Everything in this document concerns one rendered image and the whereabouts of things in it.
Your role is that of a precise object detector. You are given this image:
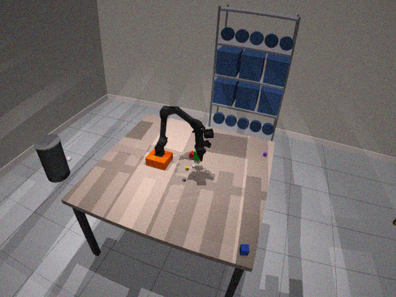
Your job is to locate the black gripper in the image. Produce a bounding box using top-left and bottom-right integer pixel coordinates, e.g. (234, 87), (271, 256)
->
(194, 138), (206, 161)

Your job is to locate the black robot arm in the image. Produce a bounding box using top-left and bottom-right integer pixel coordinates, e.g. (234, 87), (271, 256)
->
(155, 106), (213, 157)

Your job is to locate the blue cube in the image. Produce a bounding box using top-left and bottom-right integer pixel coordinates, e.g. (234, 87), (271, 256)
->
(239, 244), (250, 256)

